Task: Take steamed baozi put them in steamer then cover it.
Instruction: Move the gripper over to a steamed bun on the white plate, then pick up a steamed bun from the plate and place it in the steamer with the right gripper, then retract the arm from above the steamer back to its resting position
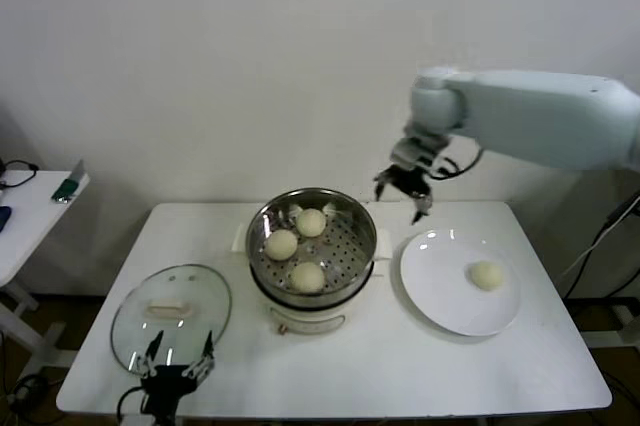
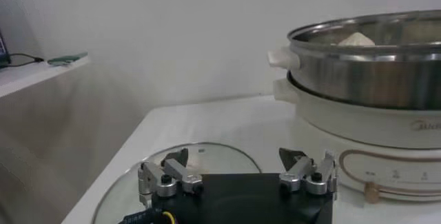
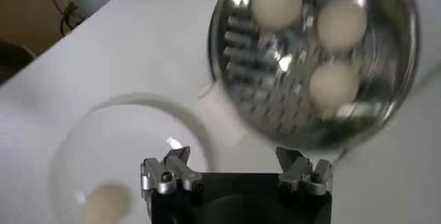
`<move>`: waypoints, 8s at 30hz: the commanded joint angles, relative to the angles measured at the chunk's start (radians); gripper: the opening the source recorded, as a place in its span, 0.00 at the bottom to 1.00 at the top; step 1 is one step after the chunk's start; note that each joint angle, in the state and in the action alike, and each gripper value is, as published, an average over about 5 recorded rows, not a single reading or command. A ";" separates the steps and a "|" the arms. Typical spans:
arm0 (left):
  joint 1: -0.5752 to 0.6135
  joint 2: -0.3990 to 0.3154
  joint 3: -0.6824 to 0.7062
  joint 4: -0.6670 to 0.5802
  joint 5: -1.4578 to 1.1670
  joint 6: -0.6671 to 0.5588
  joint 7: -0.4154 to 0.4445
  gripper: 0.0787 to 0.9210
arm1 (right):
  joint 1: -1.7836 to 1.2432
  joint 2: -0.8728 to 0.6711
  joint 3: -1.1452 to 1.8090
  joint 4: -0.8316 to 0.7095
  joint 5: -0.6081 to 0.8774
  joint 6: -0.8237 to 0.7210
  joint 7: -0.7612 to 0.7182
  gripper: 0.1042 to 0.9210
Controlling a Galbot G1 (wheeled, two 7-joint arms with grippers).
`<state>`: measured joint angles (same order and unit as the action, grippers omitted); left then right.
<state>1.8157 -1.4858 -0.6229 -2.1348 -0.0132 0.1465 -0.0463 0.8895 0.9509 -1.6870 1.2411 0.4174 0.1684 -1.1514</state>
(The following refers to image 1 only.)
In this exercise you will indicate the white cabinet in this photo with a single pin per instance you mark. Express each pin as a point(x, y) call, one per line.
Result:
point(600, 236)

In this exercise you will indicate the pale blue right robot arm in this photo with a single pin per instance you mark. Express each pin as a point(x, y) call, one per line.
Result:
point(540, 116)

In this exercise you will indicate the white steamed baozi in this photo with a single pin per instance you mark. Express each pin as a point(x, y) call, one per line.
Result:
point(486, 276)
point(307, 277)
point(311, 222)
point(281, 244)

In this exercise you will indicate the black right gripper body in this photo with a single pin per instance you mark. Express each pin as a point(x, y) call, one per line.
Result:
point(412, 182)

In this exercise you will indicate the power strip on floor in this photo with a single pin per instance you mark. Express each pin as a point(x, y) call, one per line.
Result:
point(27, 391)

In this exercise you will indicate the perforated steel steamer basket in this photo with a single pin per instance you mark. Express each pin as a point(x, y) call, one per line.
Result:
point(345, 246)

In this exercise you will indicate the white side table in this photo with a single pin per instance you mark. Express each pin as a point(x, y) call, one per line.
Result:
point(30, 236)

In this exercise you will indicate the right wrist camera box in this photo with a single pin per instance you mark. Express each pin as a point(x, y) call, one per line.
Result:
point(412, 151)

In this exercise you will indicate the white round plate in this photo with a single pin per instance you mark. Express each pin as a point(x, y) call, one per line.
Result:
point(440, 286)

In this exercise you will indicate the blue object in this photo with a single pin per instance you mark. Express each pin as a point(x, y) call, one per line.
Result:
point(4, 218)

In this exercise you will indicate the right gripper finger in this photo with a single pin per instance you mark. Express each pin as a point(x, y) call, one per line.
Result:
point(423, 206)
point(384, 180)

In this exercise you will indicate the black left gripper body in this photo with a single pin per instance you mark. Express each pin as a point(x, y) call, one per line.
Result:
point(167, 383)

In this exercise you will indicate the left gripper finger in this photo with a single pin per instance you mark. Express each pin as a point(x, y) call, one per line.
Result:
point(145, 365)
point(204, 361)

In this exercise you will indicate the white metal base frame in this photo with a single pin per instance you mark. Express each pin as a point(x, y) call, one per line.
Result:
point(627, 321)

